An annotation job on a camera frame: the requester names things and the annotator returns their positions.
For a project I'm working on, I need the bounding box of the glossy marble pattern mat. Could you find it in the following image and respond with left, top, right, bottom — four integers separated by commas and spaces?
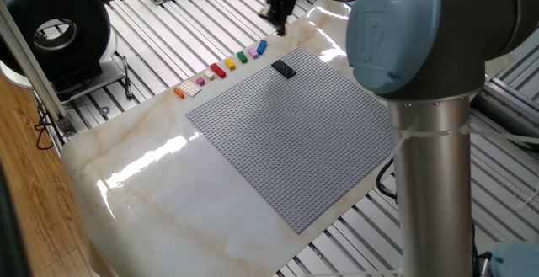
60, 0, 517, 277

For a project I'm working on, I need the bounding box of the grey Lego baseplate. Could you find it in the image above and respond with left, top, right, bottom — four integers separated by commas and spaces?
185, 45, 395, 235

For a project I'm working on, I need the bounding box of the black Lego plate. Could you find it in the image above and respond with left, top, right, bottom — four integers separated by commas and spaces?
270, 59, 297, 80

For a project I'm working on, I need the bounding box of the thin black floor cable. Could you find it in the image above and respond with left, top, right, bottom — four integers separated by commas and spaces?
32, 99, 56, 152

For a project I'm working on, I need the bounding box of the black curved panel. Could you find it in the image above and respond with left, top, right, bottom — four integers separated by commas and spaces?
0, 154, 33, 277

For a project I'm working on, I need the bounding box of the white cable tie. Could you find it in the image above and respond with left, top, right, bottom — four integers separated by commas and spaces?
389, 120, 539, 156

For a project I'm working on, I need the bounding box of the black ring shaped device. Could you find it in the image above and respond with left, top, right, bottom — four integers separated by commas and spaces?
0, 0, 127, 104

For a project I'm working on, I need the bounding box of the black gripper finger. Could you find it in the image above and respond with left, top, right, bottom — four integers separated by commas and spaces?
257, 9, 281, 34
277, 11, 291, 37

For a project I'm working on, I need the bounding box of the black looped base cable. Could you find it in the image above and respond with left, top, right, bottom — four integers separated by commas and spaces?
376, 158, 493, 277

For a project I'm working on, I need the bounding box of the black metal pen tool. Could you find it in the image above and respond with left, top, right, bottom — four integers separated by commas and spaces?
121, 56, 134, 99

